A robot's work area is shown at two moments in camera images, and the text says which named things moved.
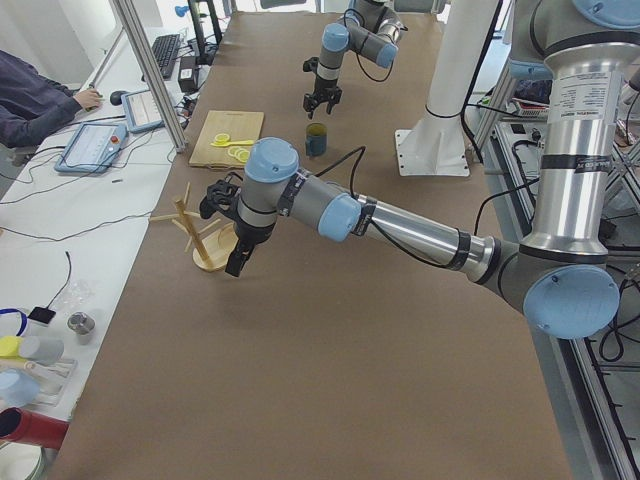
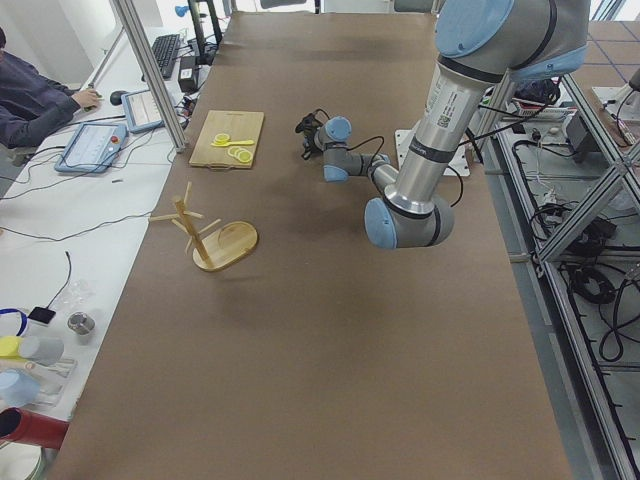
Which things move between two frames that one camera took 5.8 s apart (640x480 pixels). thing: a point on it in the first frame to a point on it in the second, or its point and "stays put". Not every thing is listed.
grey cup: x=41 y=350 stays put
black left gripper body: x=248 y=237 to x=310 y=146
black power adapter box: x=187 y=75 stays put
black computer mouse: x=116 y=98 stays put
